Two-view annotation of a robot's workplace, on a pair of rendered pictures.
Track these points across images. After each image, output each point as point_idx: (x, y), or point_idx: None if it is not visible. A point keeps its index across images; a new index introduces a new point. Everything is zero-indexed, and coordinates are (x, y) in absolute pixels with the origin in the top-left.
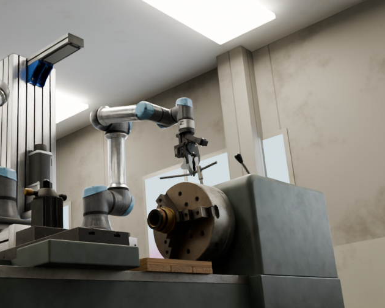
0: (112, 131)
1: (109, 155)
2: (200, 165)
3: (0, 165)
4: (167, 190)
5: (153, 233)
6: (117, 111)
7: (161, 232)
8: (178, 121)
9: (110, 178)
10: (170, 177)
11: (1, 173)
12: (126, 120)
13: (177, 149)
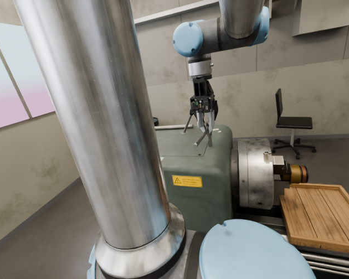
0: None
1: (141, 99)
2: (208, 120)
3: None
4: (271, 151)
5: (273, 197)
6: None
7: (289, 185)
8: (210, 61)
9: (164, 203)
10: (201, 140)
11: None
12: (251, 16)
13: (209, 101)
